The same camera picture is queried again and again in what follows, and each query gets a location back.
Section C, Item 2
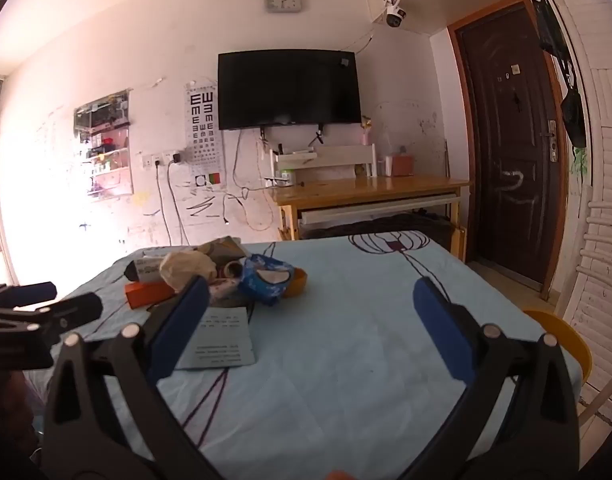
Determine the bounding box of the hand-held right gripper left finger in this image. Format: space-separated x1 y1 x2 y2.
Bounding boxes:
41 274 222 480

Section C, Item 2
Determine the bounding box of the pink and white packet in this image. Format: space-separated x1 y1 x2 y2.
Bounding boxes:
208 280 247 307

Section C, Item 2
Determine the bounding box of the white and black box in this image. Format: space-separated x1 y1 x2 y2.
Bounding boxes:
125 257 164 283

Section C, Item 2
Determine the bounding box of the dark brown bench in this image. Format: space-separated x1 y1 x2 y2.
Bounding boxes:
301 212 462 261

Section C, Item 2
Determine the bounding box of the patterned beige packet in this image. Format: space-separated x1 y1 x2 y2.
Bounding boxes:
193 236 247 261

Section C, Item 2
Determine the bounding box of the blue packet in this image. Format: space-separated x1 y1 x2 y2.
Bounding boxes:
238 254 294 307

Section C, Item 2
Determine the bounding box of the beige bag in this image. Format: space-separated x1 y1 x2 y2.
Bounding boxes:
158 251 218 291

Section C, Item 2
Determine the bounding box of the white security camera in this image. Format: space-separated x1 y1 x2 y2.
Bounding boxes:
383 0 408 28

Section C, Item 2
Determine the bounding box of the dark brown door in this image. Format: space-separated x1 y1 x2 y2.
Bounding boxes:
448 0 569 301

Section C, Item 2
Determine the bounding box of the white louvered door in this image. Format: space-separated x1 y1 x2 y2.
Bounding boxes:
536 0 612 431

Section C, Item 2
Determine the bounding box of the glass wall cabinet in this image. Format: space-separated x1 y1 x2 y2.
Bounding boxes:
73 87 135 198

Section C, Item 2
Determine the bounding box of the printed paper leaflet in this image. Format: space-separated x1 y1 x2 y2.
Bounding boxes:
178 306 256 371

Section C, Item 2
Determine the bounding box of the yellow trash bin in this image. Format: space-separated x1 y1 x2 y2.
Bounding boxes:
522 309 593 396

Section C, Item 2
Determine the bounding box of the black power cable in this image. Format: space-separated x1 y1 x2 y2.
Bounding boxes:
156 162 189 247

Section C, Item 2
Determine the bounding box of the black wall television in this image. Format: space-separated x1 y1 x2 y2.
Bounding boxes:
217 50 363 132

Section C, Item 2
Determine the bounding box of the white desk shelf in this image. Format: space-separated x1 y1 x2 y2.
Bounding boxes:
270 143 377 181

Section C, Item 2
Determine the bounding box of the black hanging bag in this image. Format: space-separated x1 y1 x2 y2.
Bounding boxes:
560 60 587 148

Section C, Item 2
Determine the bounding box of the white wall socket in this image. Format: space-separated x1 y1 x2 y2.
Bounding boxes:
142 150 184 169

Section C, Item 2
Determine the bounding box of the metal door handle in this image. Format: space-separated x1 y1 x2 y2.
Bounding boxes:
540 120 558 163

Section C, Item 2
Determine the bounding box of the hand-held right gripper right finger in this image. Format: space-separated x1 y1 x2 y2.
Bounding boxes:
412 276 582 480

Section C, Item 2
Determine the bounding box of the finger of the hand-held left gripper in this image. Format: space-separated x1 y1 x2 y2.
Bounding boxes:
0 281 57 311
0 292 104 337

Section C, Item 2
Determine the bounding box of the dark hanging cloth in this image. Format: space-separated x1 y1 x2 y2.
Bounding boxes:
532 0 571 58

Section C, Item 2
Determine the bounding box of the wooden desk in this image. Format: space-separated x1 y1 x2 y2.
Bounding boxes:
266 174 471 263

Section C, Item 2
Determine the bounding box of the eye chart poster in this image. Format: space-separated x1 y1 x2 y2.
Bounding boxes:
185 85 222 188

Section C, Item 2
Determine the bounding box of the yellow round lid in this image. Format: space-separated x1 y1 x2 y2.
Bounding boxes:
282 267 308 298

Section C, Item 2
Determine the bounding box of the light blue printed tablecloth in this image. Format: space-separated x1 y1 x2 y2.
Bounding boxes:
31 230 584 480

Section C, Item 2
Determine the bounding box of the orange box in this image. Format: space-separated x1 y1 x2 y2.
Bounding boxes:
125 280 179 309

